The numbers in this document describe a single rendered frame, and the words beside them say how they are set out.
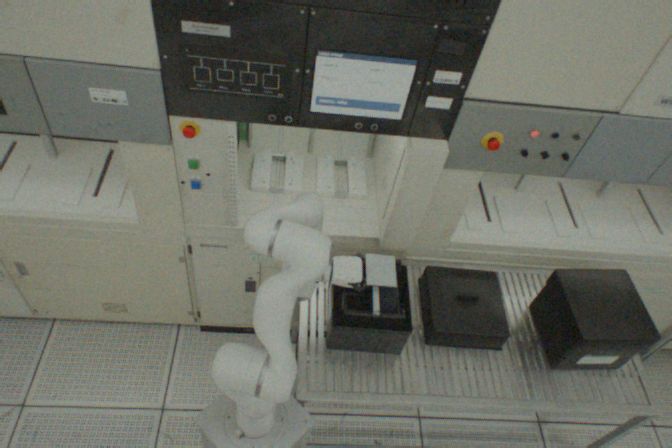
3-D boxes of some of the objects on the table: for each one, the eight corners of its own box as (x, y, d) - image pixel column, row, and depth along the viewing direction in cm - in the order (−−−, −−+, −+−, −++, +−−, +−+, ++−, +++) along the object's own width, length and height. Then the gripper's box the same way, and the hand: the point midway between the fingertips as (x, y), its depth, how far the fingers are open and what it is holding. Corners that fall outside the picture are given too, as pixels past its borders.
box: (550, 371, 194) (583, 339, 175) (525, 303, 212) (553, 267, 193) (622, 370, 198) (663, 339, 179) (592, 303, 216) (626, 268, 197)
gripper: (328, 285, 166) (384, 290, 167) (329, 241, 177) (382, 246, 178) (326, 297, 171) (380, 302, 173) (327, 254, 182) (378, 259, 184)
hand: (376, 273), depth 175 cm, fingers open, 6 cm apart
